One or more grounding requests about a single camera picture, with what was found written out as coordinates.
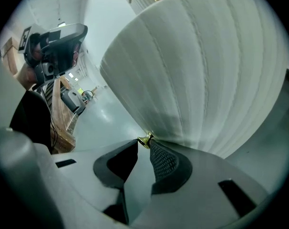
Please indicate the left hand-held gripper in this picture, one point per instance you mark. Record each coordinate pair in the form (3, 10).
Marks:
(61, 51)

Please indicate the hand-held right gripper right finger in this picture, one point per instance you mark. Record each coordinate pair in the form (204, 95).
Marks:
(168, 166)

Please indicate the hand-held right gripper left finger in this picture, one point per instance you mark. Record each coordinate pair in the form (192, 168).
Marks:
(104, 168)

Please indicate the white drawer with brass knob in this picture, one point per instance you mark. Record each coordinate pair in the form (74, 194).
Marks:
(144, 1)
(194, 75)

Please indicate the person's left forearm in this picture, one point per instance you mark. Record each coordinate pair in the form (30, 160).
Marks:
(31, 120)

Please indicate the person's left hand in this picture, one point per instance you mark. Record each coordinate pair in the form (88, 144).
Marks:
(75, 55)

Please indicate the grey plastic bin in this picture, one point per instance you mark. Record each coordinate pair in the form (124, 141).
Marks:
(71, 101)

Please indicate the brown cardboard box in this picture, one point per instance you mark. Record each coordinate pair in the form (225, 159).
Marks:
(9, 54)

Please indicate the wooden crate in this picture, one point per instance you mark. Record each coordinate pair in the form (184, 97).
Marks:
(62, 125)

